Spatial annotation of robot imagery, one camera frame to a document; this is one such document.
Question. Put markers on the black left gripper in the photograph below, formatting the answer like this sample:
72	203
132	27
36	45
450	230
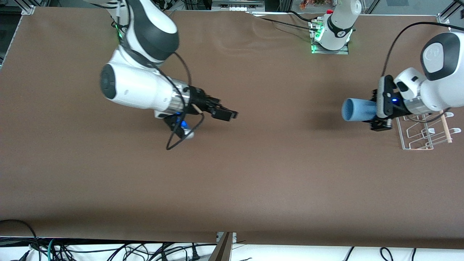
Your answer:
398	111

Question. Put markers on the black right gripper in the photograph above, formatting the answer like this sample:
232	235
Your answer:
198	99

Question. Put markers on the blue plastic cup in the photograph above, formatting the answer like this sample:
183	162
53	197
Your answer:
359	110

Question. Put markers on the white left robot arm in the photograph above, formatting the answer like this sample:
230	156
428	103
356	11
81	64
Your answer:
435	90

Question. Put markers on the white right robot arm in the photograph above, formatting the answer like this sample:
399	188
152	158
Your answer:
137	87

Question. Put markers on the wooden rack rod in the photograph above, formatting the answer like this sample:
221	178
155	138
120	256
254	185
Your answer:
447	130

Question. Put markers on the grey power strip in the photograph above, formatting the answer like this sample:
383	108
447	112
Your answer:
239	3

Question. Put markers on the white flat plate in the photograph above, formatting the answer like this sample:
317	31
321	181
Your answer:
272	13

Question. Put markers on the colourful packaged items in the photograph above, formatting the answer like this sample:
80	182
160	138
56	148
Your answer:
311	3

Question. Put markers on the black power plug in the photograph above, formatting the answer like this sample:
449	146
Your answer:
195	255

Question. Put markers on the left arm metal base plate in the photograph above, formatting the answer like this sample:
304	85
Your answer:
330	52

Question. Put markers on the aluminium frame profile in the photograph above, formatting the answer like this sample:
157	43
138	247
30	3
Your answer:
444	18

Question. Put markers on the silver metal bracket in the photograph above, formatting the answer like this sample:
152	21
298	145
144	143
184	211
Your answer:
233	237

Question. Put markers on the dark metal post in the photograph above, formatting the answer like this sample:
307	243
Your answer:
223	250

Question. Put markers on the small aluminium corner bracket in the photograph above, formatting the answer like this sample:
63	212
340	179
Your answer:
28	11

